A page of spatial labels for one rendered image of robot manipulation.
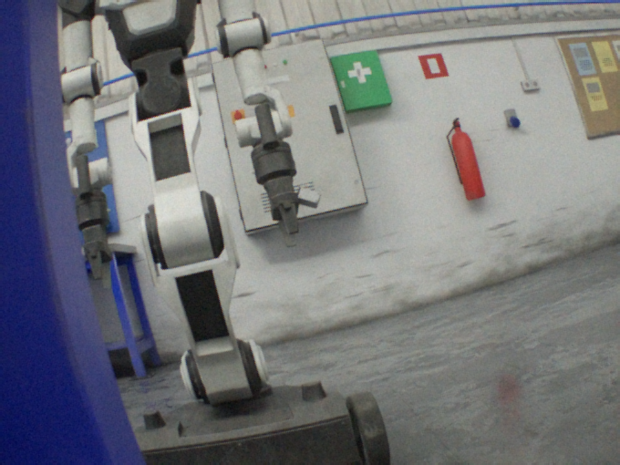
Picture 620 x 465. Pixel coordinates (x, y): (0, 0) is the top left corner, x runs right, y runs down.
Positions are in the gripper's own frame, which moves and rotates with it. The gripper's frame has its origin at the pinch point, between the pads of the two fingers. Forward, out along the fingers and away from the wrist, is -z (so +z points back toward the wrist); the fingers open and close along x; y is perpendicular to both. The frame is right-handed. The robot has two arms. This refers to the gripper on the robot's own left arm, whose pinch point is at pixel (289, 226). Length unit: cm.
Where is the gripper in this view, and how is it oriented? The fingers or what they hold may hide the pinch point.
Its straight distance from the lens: 159.1
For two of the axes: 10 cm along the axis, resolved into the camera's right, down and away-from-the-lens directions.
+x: 0.5, -2.6, -9.7
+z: -2.5, -9.4, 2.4
